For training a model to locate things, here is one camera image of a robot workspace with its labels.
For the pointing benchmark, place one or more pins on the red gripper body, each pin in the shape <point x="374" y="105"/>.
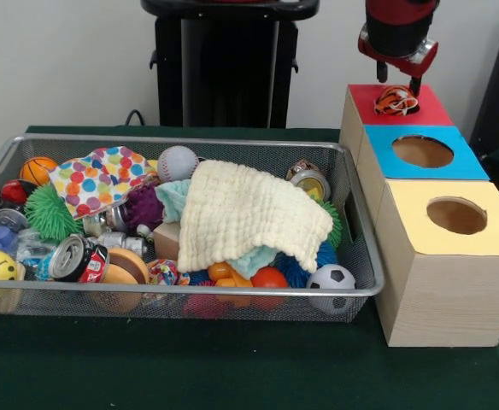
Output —
<point x="420" y="68"/>

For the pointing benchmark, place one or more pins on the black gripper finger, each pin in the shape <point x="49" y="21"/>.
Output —
<point x="415" y="85"/>
<point x="382" y="72"/>

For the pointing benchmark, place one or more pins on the orange striped tiger plush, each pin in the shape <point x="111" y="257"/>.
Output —
<point x="392" y="100"/>

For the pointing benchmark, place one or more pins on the cream muslin cloth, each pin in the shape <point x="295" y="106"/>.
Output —
<point x="249" y="213"/>

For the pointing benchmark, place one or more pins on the light blue muslin cloth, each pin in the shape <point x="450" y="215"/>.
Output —
<point x="172" y="198"/>

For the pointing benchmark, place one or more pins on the polka dot cloth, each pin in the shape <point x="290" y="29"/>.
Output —
<point x="91" y="183"/>

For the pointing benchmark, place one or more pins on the plush hamburger toy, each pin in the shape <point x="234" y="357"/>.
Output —
<point x="127" y="267"/>

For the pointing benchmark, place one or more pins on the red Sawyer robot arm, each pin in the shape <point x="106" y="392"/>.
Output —
<point x="399" y="30"/>

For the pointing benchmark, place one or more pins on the wooden box with three holes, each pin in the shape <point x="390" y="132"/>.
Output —
<point x="446" y="299"/>

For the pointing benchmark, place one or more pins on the shallow mesh bin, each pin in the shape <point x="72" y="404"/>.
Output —
<point x="232" y="305"/>

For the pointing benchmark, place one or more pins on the small soccer ball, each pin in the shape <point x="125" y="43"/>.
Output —
<point x="331" y="277"/>

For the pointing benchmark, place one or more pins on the white toy baseball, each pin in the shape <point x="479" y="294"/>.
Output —
<point x="178" y="163"/>

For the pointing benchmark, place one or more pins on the red soda can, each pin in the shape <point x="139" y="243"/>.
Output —
<point x="78" y="259"/>

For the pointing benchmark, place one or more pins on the small orange basketball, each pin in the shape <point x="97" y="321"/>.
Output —
<point x="36" y="171"/>

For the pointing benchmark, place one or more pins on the green spiky ball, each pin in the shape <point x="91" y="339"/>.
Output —
<point x="46" y="211"/>

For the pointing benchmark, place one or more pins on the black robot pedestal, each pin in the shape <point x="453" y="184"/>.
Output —
<point x="224" y="72"/>

